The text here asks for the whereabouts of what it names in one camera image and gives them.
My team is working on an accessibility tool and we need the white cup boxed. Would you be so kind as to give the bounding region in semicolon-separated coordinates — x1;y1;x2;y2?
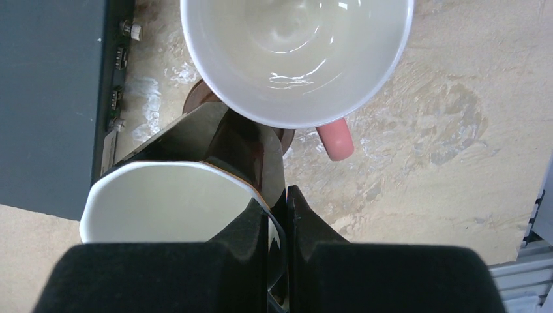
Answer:
79;101;288;303

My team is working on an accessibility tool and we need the dark wooden coaster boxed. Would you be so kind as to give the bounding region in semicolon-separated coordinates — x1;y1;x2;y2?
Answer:
182;79;295;155

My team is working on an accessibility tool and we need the aluminium table rail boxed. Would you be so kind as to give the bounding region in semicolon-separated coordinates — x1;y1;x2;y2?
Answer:
489;167;552;312

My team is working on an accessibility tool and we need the dark flat metal box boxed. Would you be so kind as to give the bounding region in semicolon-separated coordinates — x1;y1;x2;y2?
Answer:
1;1;136;220

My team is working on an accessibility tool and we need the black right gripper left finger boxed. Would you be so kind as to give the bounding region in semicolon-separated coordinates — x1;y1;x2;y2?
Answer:
34;201;268;312

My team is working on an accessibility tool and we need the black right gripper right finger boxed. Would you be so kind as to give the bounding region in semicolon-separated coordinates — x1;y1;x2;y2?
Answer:
286;186;505;312

